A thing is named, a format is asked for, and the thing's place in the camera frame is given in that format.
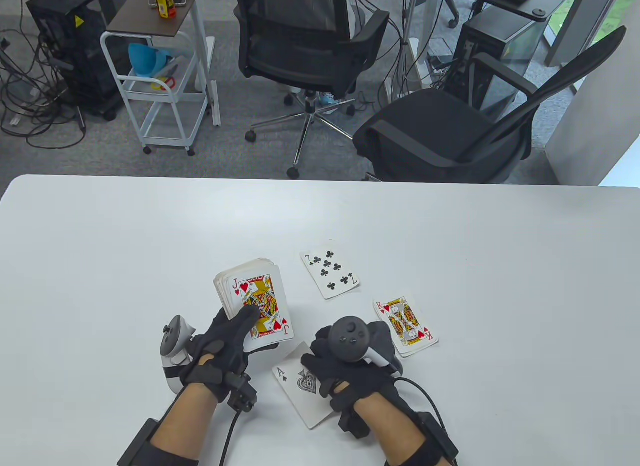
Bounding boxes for black glass side computer tower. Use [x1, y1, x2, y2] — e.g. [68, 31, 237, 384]
[442, 8, 549, 122]

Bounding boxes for white wire rolling cart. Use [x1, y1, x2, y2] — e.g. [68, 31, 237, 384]
[100, 31, 210, 156]

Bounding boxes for blue plastic bowl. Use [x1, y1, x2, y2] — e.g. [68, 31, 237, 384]
[128, 42, 177, 79]

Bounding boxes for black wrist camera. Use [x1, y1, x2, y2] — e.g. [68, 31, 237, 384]
[339, 406, 370, 439]
[227, 376, 259, 413]

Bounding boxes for stack of red-backed playing cards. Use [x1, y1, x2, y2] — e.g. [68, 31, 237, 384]
[214, 258, 295, 351]

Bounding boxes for black padded office chair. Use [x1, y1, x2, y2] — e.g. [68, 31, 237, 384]
[352, 26, 628, 184]

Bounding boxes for black left forearm strap pack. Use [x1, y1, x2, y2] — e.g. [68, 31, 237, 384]
[117, 418, 201, 466]

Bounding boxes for black chair base with casters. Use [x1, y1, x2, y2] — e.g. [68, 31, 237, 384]
[442, 0, 486, 29]

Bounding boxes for large spade playing card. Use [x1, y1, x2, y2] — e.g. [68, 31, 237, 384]
[272, 341, 336, 430]

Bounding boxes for black glove cable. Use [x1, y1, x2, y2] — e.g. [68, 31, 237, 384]
[220, 411, 241, 466]
[395, 377, 446, 421]

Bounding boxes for black clubs playing card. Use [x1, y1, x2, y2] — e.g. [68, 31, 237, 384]
[300, 239, 361, 300]

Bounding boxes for black right glove cable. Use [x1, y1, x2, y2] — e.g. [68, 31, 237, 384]
[395, 377, 446, 421]

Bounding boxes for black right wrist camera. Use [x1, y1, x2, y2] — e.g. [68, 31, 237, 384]
[339, 406, 370, 439]

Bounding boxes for black computer tower yellow sticker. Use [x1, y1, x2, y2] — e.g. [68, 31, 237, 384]
[26, 0, 137, 120]

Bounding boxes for grey left hand controller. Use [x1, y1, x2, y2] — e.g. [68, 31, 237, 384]
[161, 314, 198, 394]

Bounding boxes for person's left forearm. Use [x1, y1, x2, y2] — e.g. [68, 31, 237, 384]
[150, 383, 221, 461]

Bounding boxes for person's left hand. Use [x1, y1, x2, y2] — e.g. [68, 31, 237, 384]
[180, 306, 281, 404]

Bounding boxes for hearts face playing card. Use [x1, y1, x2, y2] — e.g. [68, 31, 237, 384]
[373, 296, 439, 357]

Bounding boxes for black right forearm strap pack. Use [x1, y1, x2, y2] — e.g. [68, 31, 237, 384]
[385, 411, 460, 466]

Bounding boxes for person's right forearm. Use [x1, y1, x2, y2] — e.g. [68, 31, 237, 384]
[352, 398, 428, 466]

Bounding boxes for black mesh back office chair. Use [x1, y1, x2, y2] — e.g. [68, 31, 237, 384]
[232, 0, 391, 180]

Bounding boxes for black left glove cable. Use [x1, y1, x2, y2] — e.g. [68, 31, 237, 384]
[220, 411, 241, 466]

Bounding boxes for tangle of black floor cables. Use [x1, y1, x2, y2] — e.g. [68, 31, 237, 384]
[0, 28, 90, 149]

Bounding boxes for dark office desk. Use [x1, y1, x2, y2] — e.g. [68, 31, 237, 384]
[442, 0, 569, 20]

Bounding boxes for brown top white side table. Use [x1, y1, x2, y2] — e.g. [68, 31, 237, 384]
[106, 0, 222, 127]

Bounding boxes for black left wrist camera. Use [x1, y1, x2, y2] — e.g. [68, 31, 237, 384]
[227, 376, 259, 413]

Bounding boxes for person's right hand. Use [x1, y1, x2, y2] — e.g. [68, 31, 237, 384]
[300, 326, 419, 422]

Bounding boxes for black forearm strap pack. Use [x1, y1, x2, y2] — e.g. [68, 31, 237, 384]
[385, 411, 460, 466]
[117, 418, 201, 466]

